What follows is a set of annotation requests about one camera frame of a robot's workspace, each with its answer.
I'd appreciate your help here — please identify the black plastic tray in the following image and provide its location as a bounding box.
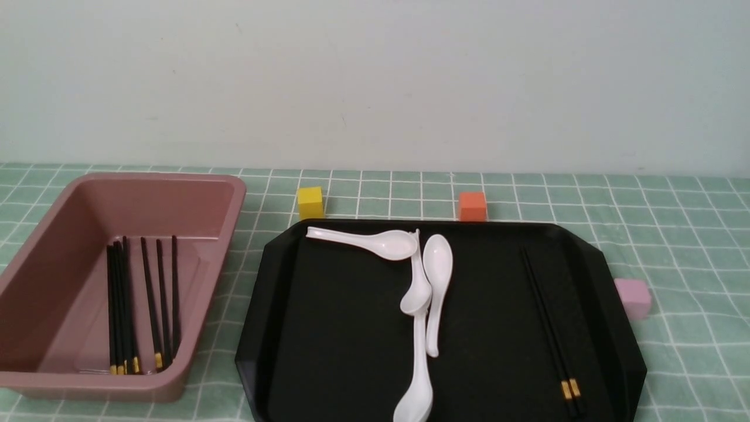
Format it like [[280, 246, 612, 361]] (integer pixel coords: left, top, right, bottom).
[[235, 219, 647, 421]]

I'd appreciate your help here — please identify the black chopstick gold band left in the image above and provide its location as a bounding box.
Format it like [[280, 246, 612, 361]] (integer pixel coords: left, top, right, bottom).
[[520, 247, 579, 421]]

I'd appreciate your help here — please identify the white spoon small middle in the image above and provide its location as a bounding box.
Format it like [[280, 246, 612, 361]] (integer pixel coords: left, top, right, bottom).
[[400, 229, 433, 317]]

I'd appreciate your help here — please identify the black chopstick in bin alone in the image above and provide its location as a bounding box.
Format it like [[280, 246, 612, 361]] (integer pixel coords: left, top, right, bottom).
[[171, 235, 180, 358]]

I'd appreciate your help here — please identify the white spoon bottom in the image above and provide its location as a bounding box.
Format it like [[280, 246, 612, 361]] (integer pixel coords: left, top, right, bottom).
[[392, 305, 434, 421]]

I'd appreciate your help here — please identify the pink plastic bin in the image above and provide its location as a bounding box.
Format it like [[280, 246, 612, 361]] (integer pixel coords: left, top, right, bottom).
[[1, 173, 246, 401]]

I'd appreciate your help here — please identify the green checkered tablecloth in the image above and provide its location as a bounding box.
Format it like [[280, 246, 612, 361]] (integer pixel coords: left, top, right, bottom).
[[1, 162, 749, 421]]

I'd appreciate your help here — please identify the pink cube block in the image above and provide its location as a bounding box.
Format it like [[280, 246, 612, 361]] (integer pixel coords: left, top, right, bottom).
[[614, 278, 653, 321]]

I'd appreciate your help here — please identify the orange cube block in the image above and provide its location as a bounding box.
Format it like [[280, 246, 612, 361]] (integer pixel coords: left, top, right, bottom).
[[458, 190, 488, 222]]

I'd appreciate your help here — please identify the white spoon lying horizontally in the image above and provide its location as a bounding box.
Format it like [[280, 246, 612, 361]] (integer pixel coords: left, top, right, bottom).
[[307, 227, 418, 261]]

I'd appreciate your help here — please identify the black chopstick gold band right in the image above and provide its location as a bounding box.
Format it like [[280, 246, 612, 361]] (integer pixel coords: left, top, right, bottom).
[[537, 280, 586, 421]]

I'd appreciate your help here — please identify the white spoon right upright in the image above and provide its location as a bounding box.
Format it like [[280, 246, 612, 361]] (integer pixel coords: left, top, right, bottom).
[[422, 233, 454, 358]]

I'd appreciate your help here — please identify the yellow cube block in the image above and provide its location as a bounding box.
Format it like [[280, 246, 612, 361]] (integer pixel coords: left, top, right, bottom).
[[297, 185, 326, 220]]

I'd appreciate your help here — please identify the black chopstick gold band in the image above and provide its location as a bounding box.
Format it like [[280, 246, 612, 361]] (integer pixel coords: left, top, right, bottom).
[[520, 247, 579, 421], [537, 280, 586, 421]]

